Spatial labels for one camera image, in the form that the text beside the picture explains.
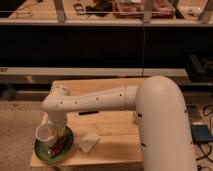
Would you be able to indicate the dark object on shelf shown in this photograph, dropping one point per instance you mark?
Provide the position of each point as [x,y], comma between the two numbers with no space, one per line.
[79,9]

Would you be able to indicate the wooden table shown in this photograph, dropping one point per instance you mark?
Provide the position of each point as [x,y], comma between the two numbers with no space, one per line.
[118,144]

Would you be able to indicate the brown sausage in bowl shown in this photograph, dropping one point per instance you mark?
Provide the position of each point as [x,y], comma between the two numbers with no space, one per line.
[58,147]

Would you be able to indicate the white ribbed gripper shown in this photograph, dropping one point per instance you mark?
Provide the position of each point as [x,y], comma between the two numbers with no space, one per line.
[57,120]

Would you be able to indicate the brown rectangular block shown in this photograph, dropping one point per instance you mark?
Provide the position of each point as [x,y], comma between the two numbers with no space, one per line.
[87,113]

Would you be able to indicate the red tray on shelf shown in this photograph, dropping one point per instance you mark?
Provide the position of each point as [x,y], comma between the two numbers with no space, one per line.
[135,9]

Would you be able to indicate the blue black box on floor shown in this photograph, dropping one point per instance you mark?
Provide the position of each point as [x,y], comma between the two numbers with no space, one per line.
[201,134]

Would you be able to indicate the green ceramic bowl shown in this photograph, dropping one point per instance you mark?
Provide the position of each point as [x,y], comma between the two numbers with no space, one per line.
[41,151]

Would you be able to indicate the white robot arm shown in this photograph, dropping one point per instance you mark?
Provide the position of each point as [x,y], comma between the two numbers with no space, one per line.
[164,128]

